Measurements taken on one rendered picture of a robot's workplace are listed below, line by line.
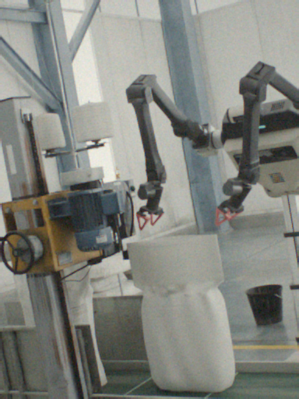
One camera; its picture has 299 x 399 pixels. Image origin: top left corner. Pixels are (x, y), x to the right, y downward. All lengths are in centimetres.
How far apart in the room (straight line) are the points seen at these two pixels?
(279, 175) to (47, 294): 119
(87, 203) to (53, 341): 61
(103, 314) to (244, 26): 843
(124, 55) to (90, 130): 800
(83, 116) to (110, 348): 141
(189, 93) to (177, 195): 168
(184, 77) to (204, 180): 171
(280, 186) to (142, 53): 815
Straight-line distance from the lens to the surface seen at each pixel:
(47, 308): 308
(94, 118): 304
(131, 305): 377
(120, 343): 388
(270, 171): 339
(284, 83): 290
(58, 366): 314
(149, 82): 308
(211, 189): 1189
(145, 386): 347
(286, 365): 335
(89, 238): 293
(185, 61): 1199
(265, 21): 1166
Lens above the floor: 141
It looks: 3 degrees down
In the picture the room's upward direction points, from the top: 10 degrees counter-clockwise
